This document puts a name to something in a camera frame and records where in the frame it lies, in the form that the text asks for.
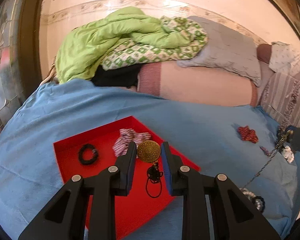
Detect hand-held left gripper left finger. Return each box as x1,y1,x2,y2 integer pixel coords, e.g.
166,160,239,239
17,142,138,240

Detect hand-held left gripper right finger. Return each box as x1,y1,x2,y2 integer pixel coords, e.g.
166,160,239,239
161,141,282,240

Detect gold pendant with black cord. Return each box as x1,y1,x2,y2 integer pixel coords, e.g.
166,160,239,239
137,140,164,198

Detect red tray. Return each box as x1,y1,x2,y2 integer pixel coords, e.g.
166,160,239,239
53,116,200,239

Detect black ruffled scrunchie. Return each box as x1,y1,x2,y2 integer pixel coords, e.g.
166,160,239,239
241,189,265,213

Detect red white checkered scrunchie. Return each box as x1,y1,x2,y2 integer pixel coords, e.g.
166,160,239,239
112,128,152,158

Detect grey striped cloth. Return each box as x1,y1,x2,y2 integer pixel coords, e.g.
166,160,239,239
260,71,300,130

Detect black scrunchie with beads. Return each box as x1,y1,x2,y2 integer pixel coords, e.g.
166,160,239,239
78,144,99,165

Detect red shiny scrunchie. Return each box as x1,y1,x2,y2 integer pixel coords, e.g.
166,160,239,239
237,125,258,143

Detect white floral cloth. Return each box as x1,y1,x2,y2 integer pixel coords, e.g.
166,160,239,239
269,41,300,73

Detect black cloth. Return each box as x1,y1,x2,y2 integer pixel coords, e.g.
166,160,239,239
91,65,143,88

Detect brown pillow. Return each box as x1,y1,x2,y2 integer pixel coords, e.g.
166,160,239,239
256,44,273,64

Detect pink blanket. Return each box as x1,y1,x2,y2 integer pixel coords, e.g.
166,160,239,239
137,61,259,107

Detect green white patterned quilt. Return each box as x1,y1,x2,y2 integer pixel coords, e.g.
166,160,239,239
101,16,208,71

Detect grey blanket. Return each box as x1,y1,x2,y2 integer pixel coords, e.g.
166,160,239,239
177,16,263,87

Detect beige patterned cloth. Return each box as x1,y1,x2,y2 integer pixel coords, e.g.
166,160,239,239
40,60,59,84

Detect stained glass window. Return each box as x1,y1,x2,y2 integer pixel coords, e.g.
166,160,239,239
0,0,25,130

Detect framed wall picture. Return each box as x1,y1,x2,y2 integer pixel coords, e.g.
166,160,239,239
247,0,300,44

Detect brown wooden door frame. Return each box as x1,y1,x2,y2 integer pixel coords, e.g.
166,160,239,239
17,0,49,100

